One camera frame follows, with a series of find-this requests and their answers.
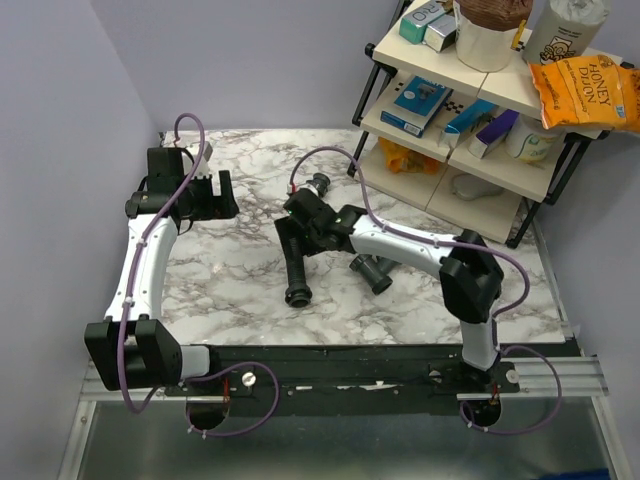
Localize black corrugated hose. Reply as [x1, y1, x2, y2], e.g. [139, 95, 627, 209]
[274, 219, 314, 309]

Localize grey T pipe fitting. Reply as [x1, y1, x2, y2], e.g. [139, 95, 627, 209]
[349, 255, 399, 295]

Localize clear plastic pipe fitting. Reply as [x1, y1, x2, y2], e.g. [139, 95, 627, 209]
[306, 172, 331, 198]

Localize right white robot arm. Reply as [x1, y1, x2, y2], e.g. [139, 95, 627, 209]
[275, 189, 504, 392]

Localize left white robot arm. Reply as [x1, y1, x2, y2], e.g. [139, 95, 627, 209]
[84, 147, 239, 395]

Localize orange snack bag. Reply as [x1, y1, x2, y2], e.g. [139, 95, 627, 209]
[377, 137, 440, 175]

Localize blue product box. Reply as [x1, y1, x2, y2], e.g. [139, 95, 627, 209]
[380, 76, 453, 138]

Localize blue white carton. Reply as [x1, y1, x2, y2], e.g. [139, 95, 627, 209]
[439, 99, 496, 150]

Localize cream tiered shelf rack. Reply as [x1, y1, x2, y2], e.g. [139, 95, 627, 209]
[352, 1, 609, 248]

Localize purple white carton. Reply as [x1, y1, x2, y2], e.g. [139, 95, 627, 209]
[468, 110, 519, 159]

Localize teal green box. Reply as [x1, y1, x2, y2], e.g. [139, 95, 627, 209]
[399, 1, 446, 45]

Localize silver small box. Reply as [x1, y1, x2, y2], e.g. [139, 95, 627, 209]
[423, 14, 457, 52]

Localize white round container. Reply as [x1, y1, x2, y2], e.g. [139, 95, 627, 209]
[505, 114, 564, 162]

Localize white tub brown lid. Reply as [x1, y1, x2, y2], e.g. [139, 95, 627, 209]
[453, 0, 533, 73]

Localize orange honey dijon chip bag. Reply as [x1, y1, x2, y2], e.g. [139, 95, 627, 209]
[529, 54, 639, 134]

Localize grey cylindrical canister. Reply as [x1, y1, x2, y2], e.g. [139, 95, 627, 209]
[522, 0, 612, 65]

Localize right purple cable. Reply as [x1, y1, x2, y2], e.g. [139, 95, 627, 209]
[291, 146, 563, 436]

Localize aluminium frame rail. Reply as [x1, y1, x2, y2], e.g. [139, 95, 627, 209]
[80, 357, 609, 403]

